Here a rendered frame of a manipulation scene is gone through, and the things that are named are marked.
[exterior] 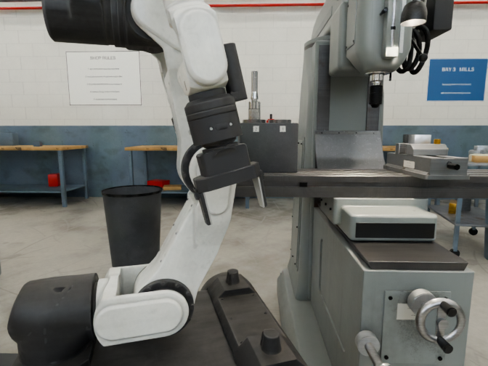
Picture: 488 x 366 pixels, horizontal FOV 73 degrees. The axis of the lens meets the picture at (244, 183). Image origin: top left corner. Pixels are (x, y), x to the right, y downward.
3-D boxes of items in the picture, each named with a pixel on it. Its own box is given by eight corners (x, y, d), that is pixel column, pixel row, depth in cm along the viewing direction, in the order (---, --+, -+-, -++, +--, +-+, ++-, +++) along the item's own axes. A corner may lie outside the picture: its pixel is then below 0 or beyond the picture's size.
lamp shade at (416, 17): (415, 17, 96) (416, -6, 95) (394, 25, 103) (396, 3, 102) (432, 20, 99) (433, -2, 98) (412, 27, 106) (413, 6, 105)
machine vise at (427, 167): (471, 179, 108) (474, 145, 107) (425, 179, 108) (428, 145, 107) (417, 168, 143) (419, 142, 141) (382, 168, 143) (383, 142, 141)
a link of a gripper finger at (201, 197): (209, 221, 61) (200, 189, 60) (213, 225, 58) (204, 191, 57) (200, 224, 61) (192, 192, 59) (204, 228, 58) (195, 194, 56)
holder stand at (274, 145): (297, 172, 127) (298, 119, 124) (240, 173, 125) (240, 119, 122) (290, 169, 139) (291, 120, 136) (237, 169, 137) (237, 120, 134)
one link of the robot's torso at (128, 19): (118, 38, 67) (115, -25, 65) (123, 53, 80) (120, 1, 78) (183, 43, 71) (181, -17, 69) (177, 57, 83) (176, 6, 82)
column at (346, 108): (380, 338, 179) (401, 30, 155) (295, 336, 180) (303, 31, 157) (353, 293, 228) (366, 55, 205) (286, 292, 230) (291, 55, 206)
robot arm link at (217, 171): (200, 196, 54) (181, 123, 52) (190, 189, 63) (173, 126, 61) (270, 175, 57) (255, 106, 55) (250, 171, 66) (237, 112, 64)
